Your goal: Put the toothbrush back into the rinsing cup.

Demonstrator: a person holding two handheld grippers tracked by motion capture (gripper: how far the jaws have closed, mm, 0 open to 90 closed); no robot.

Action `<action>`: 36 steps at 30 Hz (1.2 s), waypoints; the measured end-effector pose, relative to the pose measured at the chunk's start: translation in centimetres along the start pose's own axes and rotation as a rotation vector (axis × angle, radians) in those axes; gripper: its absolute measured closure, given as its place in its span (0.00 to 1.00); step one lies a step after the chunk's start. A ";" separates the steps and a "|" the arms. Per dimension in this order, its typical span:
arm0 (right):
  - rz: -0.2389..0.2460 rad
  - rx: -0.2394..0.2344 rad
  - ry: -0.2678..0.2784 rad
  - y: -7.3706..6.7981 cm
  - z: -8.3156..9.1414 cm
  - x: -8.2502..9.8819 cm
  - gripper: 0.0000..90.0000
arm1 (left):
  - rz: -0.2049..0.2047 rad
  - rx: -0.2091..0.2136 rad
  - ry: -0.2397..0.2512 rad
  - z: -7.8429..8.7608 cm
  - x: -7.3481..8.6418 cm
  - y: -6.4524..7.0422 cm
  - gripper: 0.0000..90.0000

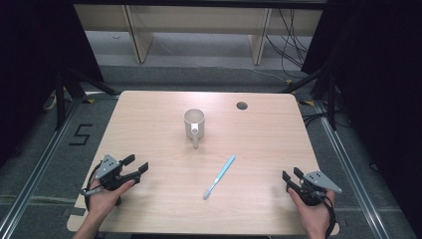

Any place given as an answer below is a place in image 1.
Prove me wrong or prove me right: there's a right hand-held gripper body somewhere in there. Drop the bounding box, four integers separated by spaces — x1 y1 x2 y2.
291 169 343 207

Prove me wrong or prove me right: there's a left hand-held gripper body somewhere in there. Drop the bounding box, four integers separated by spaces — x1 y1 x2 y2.
95 153 141 192

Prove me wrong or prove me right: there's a person's right hand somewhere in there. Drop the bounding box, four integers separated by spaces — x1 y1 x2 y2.
287 187 336 234

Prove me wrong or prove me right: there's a person's left hand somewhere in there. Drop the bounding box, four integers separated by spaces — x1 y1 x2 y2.
87 178 136 218

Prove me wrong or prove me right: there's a light blue toothbrush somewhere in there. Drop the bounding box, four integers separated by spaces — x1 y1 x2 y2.
202 153 237 201

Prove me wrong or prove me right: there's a black metal stand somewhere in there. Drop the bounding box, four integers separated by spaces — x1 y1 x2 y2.
280 64 339 131
53 68 121 131

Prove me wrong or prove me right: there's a dark curtain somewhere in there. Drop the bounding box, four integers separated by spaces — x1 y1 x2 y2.
300 0 422 230
0 0 105 168

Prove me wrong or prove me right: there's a beige wooden shelf unit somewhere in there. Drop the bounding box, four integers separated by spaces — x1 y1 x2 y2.
73 3 323 67

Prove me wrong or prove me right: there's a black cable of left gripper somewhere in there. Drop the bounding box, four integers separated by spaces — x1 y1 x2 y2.
84 161 103 211

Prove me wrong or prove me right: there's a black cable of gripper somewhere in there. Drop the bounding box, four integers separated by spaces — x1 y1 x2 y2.
84 161 103 211
321 195 337 239

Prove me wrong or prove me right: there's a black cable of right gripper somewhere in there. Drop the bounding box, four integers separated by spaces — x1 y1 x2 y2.
321 195 337 239

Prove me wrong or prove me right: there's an aluminium floor rail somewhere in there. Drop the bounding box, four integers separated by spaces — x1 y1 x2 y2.
0 98 84 239
313 99 392 239

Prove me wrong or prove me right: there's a white cup with handle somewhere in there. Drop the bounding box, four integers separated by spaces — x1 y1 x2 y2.
183 108 206 150

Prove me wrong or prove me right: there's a bundle of black cables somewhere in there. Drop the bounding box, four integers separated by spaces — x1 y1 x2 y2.
265 8 313 80

